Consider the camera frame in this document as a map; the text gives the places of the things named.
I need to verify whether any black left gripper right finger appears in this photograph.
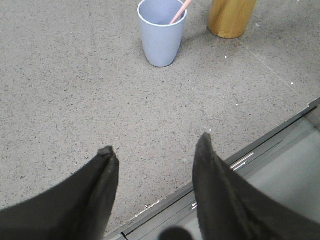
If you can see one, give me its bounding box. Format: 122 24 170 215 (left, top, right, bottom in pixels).
192 133 320 240

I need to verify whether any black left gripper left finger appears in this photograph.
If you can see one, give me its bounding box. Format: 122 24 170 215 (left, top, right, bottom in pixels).
0 146 119 240

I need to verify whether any blue plastic cup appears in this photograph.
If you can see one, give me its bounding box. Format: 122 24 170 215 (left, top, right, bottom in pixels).
137 0 187 68

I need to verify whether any wooden cylindrical holder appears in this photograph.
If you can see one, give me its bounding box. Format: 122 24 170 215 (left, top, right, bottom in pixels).
207 0 257 39

